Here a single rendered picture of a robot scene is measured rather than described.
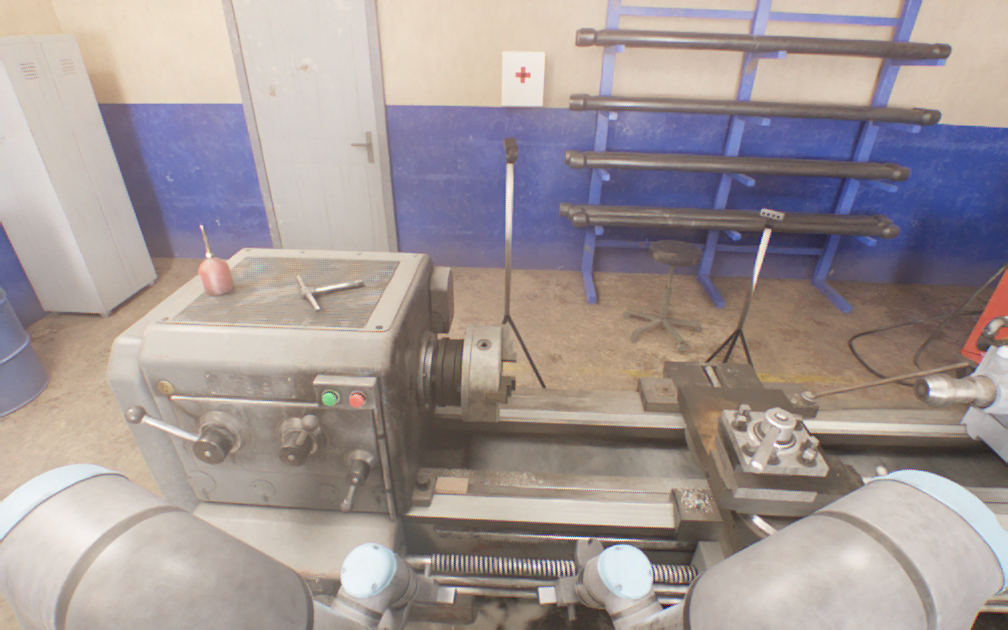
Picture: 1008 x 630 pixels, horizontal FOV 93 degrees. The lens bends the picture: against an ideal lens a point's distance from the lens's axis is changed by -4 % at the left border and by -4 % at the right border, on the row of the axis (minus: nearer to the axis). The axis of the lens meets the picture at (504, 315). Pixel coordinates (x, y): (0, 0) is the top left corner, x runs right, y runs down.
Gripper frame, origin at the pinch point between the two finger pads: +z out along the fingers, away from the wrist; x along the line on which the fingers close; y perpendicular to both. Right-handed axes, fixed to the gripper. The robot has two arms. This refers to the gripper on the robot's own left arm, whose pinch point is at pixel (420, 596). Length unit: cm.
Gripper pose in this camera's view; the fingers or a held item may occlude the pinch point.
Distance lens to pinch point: 131.6
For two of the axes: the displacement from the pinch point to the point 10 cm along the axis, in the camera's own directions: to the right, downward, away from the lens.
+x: -9.8, 0.1, 1.9
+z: 1.5, 6.0, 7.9
